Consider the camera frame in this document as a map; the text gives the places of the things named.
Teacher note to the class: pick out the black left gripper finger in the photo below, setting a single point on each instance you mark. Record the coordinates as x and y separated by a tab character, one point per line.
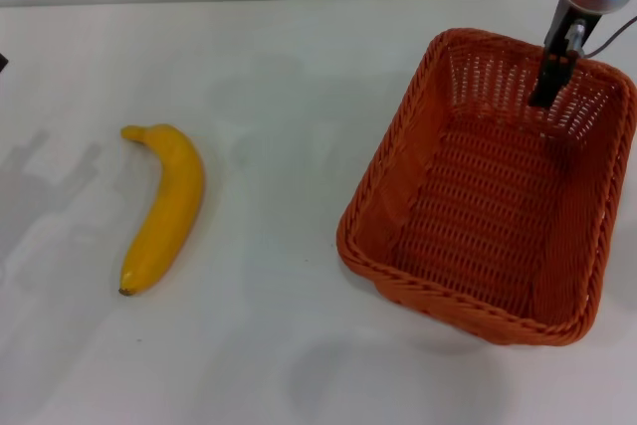
3	63

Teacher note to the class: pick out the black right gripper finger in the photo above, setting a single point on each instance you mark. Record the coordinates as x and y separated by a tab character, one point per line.
550	81

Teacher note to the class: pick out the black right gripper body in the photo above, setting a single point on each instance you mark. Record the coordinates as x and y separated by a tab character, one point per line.
560	32

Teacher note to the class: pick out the orange woven plastic basket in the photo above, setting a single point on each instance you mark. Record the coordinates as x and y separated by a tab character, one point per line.
473	221

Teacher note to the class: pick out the yellow banana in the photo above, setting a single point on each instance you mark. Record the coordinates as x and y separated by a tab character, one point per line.
174	196

